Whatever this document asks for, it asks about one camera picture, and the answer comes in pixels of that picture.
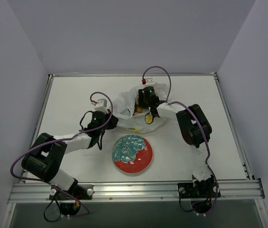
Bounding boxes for fake orange fruit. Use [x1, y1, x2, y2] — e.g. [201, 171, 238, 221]
[135, 106, 143, 114]

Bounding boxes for white printed plastic bag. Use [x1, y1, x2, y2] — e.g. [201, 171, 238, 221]
[112, 85, 166, 133]

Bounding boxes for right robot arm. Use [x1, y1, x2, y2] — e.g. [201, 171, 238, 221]
[138, 86, 214, 196]

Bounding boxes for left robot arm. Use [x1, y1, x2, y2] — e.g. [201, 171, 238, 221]
[21, 111, 119, 199]

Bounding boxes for red and teal plate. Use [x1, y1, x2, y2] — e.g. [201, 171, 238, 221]
[112, 134, 154, 174]

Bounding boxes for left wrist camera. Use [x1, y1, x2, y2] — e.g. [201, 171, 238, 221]
[94, 98, 108, 114]

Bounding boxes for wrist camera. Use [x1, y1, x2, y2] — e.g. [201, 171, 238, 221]
[94, 98, 108, 114]
[142, 78, 155, 86]

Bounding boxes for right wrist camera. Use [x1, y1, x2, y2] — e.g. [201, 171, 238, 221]
[142, 78, 155, 86]

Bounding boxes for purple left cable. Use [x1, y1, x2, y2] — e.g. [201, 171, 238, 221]
[10, 92, 114, 218]

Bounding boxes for purple cable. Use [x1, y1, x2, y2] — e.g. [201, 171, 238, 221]
[142, 66, 221, 215]
[10, 92, 114, 218]

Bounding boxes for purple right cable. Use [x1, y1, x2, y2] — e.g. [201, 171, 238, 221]
[142, 66, 221, 215]

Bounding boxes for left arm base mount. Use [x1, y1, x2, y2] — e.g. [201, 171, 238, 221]
[51, 182, 93, 218]

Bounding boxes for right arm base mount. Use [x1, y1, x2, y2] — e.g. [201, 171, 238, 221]
[177, 181, 221, 217]

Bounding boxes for aluminium front rail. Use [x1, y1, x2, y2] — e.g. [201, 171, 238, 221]
[8, 180, 265, 203]

